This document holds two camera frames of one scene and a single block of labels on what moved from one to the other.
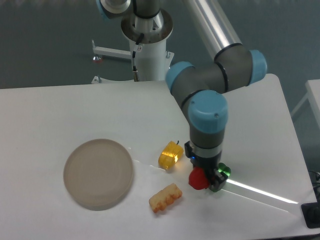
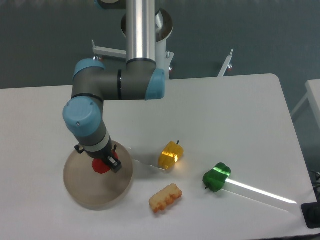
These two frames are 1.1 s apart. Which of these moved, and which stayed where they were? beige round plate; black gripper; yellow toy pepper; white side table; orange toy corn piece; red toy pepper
Moved: red toy pepper; black gripper
Stayed: orange toy corn piece; white side table; beige round plate; yellow toy pepper
